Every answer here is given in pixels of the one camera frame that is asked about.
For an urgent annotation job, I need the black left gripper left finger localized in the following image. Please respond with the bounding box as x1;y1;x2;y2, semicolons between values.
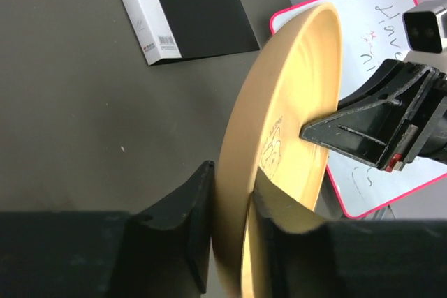
1;161;214;297

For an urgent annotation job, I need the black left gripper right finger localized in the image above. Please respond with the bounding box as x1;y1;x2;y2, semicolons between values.
251;186;446;297

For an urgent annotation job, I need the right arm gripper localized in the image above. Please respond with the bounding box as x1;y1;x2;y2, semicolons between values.
300;59;446;172

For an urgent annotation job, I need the orange plate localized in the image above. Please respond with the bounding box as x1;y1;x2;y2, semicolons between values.
212;3;342;297

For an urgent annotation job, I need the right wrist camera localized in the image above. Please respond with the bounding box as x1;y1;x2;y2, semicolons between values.
402;0;446;54

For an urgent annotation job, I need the black document folder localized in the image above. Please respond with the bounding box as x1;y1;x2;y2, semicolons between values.
122;0;259;66

